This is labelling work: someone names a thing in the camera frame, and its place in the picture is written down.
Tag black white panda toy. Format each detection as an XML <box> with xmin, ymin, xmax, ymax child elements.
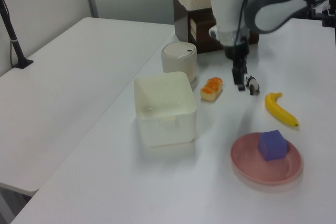
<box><xmin>245</xmin><ymin>75</ymin><xmax>261</xmax><ymax>97</ymax></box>

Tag black camera stand pole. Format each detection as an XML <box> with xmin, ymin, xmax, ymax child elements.
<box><xmin>0</xmin><ymin>0</ymin><xmax>35</xmax><ymax>70</ymax></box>

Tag white square plastic bin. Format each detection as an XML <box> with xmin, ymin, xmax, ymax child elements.
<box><xmin>133</xmin><ymin>71</ymin><xmax>198</xmax><ymax>148</ymax></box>

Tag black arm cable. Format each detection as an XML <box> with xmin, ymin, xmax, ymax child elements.
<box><xmin>234</xmin><ymin>0</ymin><xmax>266</xmax><ymax>48</ymax></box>

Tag light wood drawer white handle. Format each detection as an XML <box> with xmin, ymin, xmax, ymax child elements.
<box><xmin>189</xmin><ymin>17</ymin><xmax>198</xmax><ymax>43</ymax></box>

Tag yellow toy banana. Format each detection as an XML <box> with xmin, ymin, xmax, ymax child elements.
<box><xmin>264</xmin><ymin>91</ymin><xmax>300</xmax><ymax>128</ymax></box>

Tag black clamp stand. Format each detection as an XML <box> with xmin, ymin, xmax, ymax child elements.
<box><xmin>311</xmin><ymin>0</ymin><xmax>336</xmax><ymax>28</ymax></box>

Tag dark wood drawer cabinet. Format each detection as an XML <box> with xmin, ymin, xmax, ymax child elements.
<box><xmin>173</xmin><ymin>0</ymin><xmax>260</xmax><ymax>55</ymax></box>

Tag orange glazed bread toy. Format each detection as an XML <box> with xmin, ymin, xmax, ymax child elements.
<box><xmin>199</xmin><ymin>77</ymin><xmax>224</xmax><ymax>102</ymax></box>

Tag pink plate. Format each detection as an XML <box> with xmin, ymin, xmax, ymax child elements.
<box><xmin>230</xmin><ymin>132</ymin><xmax>303</xmax><ymax>186</ymax></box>

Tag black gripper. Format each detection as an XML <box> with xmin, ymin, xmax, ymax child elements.
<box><xmin>223</xmin><ymin>40</ymin><xmax>250</xmax><ymax>92</ymax></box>

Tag purple cube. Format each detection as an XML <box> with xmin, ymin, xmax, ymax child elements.
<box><xmin>257</xmin><ymin>129</ymin><xmax>288</xmax><ymax>162</ymax></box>

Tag small cream lidded trash can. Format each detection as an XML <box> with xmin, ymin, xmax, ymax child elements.
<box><xmin>160</xmin><ymin>41</ymin><xmax>198</xmax><ymax>86</ymax></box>

